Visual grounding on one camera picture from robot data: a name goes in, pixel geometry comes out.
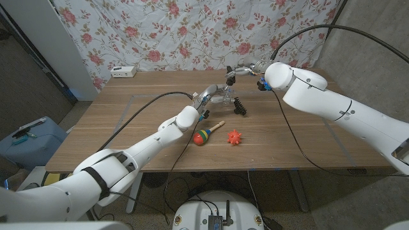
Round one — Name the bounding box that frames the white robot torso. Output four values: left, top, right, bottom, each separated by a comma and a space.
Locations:
172, 190, 265, 230

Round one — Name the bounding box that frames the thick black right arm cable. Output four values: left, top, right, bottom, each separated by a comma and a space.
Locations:
270, 24, 409, 65

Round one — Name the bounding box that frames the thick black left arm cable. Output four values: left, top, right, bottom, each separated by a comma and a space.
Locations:
97, 91, 195, 153

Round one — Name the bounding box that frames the red spiky ball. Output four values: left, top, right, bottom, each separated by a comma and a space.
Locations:
227, 129, 243, 146

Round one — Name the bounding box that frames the blue storage case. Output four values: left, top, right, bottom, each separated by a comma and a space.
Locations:
0, 116, 68, 172

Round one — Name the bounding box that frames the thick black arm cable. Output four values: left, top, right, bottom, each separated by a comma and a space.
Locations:
97, 91, 195, 153
270, 24, 409, 65

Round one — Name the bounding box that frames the white power strip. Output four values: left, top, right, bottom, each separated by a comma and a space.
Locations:
110, 66, 137, 79

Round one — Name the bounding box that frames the grey table leg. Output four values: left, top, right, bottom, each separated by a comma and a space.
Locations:
287, 170, 310, 213

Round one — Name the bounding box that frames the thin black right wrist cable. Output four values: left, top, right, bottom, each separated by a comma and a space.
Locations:
271, 89, 409, 178

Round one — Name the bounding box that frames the colourful wooden maraca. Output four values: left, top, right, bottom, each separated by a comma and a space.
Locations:
192, 120, 226, 146

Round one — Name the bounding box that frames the floral backdrop cloth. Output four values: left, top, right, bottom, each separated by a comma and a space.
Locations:
52, 0, 341, 92

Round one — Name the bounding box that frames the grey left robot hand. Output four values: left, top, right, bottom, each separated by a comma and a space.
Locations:
191, 83, 237, 121

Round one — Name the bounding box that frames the black round floor base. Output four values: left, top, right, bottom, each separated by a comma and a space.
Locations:
142, 172, 169, 188

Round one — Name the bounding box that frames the white wall panel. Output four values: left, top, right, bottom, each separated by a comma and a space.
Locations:
0, 0, 99, 102

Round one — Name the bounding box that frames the thin black left wrist cable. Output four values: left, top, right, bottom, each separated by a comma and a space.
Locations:
162, 119, 205, 224

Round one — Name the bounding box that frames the black backdrop stand pole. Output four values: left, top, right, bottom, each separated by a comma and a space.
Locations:
325, 0, 348, 41

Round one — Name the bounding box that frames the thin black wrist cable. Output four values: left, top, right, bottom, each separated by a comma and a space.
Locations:
271, 89, 409, 178
162, 119, 205, 224

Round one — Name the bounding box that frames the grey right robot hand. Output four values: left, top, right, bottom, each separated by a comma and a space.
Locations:
224, 56, 272, 79

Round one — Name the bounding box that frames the white table leg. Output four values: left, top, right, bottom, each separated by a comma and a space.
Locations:
125, 174, 144, 214

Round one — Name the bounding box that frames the black antenna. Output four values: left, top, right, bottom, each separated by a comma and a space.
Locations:
223, 200, 234, 226

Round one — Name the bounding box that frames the black tool with grey handle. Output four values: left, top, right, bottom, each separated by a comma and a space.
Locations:
12, 117, 47, 145

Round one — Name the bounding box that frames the grey computer box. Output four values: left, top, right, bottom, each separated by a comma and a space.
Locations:
208, 214, 224, 230

